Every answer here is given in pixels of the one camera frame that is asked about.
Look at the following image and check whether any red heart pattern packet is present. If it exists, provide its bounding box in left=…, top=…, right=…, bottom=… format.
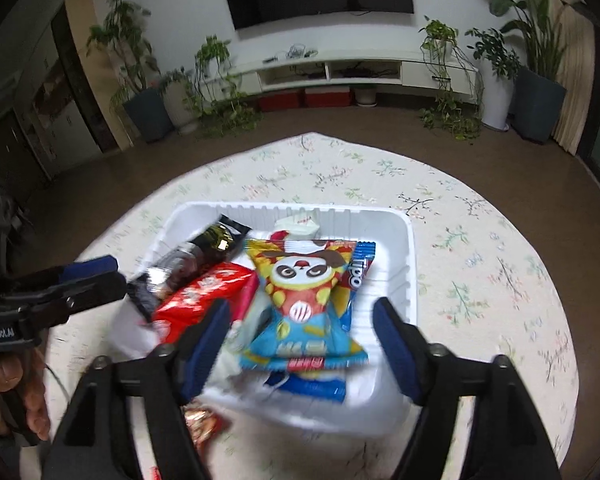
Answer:
left=182, top=402, right=230, bottom=451

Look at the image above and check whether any black cookie snack bag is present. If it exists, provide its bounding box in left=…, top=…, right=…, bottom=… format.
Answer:
left=126, top=214, right=251, bottom=323

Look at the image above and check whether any red chocolate snack bag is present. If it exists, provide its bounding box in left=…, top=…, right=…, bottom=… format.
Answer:
left=151, top=262, right=260, bottom=344

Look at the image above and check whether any blue Tipo bread packet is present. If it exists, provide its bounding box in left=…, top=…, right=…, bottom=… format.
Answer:
left=264, top=242, right=376, bottom=403

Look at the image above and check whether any panda snack bag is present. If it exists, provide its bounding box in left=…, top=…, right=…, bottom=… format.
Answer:
left=240, top=240, right=368, bottom=372

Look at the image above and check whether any white red ice-cream style packet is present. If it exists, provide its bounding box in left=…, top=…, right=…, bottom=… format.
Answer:
left=207, top=212, right=320, bottom=391

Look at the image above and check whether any person's left hand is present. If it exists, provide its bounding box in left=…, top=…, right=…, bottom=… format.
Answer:
left=0, top=349, right=50, bottom=441

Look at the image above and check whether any white plastic tray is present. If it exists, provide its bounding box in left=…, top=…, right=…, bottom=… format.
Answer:
left=110, top=200, right=420, bottom=440

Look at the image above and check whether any tall tree plant dark pot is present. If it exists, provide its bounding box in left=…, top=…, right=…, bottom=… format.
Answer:
left=86, top=0, right=173, bottom=143

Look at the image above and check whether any small plant beige pot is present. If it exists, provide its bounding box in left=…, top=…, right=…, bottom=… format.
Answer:
left=159, top=67, right=198, bottom=136

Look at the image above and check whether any trailing vine plant left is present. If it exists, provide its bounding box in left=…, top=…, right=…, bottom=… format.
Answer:
left=185, top=35, right=259, bottom=136

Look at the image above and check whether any trailing vine plant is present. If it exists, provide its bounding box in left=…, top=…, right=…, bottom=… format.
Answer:
left=419, top=16, right=483, bottom=141
left=185, top=35, right=259, bottom=136

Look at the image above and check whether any red storage box left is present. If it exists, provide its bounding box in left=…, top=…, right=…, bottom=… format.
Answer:
left=257, top=89, right=302, bottom=113

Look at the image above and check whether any red storage box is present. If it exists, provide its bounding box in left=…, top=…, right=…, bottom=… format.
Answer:
left=304, top=86, right=352, bottom=108
left=257, top=89, right=302, bottom=113

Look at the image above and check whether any white TV console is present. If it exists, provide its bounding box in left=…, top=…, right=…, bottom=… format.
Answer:
left=199, top=48, right=481, bottom=106

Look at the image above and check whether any red storage box right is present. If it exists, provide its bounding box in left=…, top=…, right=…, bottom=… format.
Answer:
left=304, top=86, right=352, bottom=108

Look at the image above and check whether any small white pot under console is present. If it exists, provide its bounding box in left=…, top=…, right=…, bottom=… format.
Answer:
left=353, top=84, right=377, bottom=107

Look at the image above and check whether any trailing vine plant right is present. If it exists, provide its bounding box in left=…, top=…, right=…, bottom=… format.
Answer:
left=419, top=16, right=483, bottom=141

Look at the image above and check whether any tall bird-of-paradise plant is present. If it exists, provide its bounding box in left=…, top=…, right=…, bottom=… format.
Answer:
left=489, top=0, right=567, bottom=144

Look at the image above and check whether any small leafy plant white pot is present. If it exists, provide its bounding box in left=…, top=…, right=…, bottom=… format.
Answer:
left=465, top=28, right=520, bottom=131

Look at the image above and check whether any white cabinet left wall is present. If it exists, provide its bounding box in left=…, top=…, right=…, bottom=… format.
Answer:
left=15, top=15, right=119, bottom=176

